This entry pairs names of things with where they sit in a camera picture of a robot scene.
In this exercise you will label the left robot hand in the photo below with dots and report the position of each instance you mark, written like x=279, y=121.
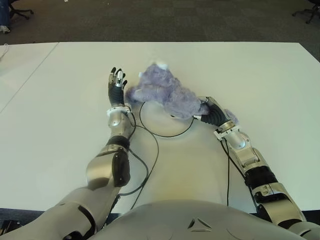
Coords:
x=115, y=95

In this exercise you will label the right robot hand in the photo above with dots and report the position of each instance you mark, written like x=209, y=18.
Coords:
x=215, y=115

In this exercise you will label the purple plush doll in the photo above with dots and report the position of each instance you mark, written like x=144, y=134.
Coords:
x=165, y=92

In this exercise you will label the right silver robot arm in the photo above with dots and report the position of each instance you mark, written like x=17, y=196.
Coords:
x=257, y=165

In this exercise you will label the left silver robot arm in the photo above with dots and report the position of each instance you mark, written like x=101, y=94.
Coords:
x=105, y=172

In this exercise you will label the white plate with black rim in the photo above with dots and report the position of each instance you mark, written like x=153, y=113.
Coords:
x=162, y=125

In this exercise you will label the grey robot torso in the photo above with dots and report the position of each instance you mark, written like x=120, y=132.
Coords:
x=200, y=222

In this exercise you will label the black office chair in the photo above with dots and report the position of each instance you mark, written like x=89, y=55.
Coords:
x=21, y=10
x=307, y=11

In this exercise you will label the white sneaker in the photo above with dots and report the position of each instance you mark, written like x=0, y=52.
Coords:
x=4, y=28

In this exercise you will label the blue jeans leg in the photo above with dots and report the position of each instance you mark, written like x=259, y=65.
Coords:
x=4, y=11

